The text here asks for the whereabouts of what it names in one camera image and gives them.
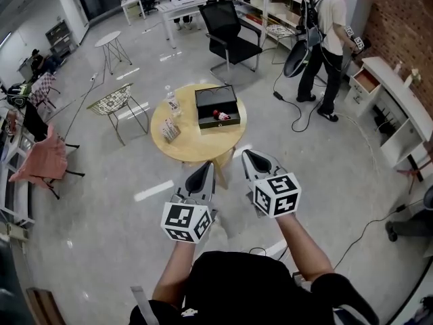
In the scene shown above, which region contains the wooden bench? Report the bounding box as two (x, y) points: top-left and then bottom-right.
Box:
(26, 286), (67, 325)

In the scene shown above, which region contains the person's black shirt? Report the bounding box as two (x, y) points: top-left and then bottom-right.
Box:
(128, 251), (380, 325)

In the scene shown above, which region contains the white metal rack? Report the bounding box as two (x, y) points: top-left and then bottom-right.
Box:
(0, 106), (37, 230)

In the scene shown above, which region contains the grey metal cabinet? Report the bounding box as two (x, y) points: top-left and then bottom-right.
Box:
(45, 19), (76, 56)

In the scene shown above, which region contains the grey refrigerator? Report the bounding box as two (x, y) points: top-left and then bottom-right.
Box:
(343, 0), (373, 42)

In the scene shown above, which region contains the small flower vase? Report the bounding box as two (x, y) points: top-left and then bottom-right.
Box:
(404, 68), (422, 88)

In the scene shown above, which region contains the white round side table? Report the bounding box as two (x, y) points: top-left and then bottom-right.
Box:
(94, 31), (133, 76)

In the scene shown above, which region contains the person's right forearm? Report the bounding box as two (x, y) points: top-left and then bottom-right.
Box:
(277, 212), (336, 283)

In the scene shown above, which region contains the black office chair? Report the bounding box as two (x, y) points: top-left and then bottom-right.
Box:
(198, 0), (264, 86)

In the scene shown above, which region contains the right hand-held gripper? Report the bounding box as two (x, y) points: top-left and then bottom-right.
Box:
(241, 149), (302, 219)

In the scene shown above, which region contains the grey shoulder strap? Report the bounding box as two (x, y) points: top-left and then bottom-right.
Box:
(130, 285), (160, 325)

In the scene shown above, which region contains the black box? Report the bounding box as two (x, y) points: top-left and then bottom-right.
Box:
(194, 85), (242, 135)

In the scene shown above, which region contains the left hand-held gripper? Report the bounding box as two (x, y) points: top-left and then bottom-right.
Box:
(160, 161), (218, 244)

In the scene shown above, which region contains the checkered cloth table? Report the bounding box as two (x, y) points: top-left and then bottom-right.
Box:
(29, 72), (58, 108)

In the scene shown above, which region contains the round wooden table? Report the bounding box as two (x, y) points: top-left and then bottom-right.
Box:
(150, 83), (248, 191)

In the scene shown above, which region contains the black power cable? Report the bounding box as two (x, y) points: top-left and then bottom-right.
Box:
(272, 64), (339, 132)

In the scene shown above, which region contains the small printed packet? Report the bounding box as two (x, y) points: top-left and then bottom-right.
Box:
(160, 117), (182, 144)

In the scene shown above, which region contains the white cabinet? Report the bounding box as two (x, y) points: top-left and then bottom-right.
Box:
(344, 56), (433, 169)

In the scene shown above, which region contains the gold wire chair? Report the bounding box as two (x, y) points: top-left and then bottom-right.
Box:
(262, 17), (298, 64)
(87, 83), (150, 147)

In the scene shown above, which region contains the clear plastic water bottle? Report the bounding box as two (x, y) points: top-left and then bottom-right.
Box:
(164, 85), (183, 118)

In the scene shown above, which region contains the pink cloth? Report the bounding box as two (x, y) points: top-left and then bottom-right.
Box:
(8, 123), (68, 183)

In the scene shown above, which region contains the person's left forearm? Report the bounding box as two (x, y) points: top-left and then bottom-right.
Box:
(151, 239), (198, 309)

